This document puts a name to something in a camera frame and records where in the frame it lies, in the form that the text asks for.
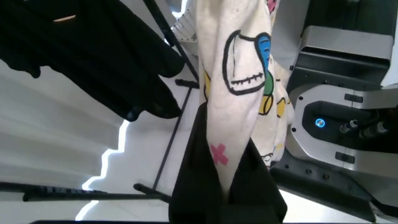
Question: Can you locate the white curtain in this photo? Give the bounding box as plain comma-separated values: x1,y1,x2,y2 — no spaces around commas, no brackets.
0,58,125,189

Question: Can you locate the black clothes rack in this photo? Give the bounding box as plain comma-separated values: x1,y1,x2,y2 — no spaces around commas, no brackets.
0,0,200,203

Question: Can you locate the cream printed garment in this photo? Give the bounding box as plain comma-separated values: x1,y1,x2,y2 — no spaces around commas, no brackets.
195,0,295,200

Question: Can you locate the white laundry basket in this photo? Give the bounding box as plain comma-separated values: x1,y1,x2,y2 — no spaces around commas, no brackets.
172,8,199,44

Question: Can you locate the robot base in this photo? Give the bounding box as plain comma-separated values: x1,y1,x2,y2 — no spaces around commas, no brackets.
269,0,398,223

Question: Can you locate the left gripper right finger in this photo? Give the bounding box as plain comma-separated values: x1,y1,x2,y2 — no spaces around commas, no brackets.
229,138,289,223

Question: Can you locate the pink clothes hanger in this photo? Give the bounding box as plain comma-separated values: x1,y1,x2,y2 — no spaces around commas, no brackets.
52,14,77,24

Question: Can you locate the black garment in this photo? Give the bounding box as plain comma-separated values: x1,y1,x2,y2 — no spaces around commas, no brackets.
0,0,186,122

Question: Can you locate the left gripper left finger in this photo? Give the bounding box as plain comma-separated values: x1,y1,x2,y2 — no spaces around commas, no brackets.
169,102,231,223

